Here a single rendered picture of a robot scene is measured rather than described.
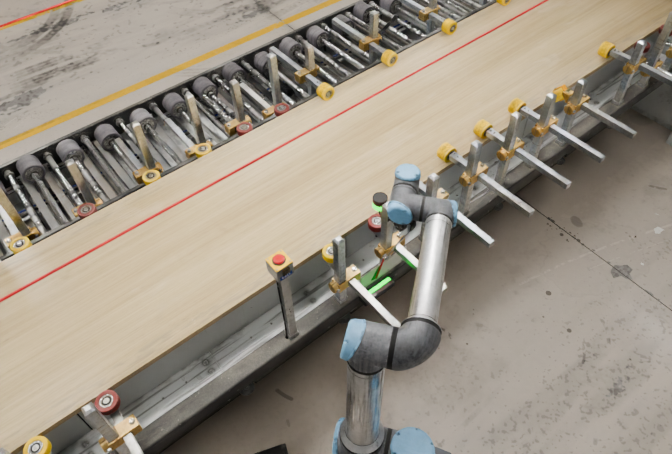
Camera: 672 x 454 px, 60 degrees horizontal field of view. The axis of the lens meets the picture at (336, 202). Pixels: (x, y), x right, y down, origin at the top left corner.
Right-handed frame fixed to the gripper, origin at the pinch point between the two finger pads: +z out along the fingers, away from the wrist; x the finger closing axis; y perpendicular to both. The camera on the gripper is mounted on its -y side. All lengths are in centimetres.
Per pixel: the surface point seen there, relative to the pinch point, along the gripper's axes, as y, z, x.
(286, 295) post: 54, -1, -6
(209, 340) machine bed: 82, 33, -28
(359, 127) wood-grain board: -34, 12, -69
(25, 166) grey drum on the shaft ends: 105, 17, -159
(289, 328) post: 56, 23, -6
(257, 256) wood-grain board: 49, 11, -36
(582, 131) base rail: -138, 31, -5
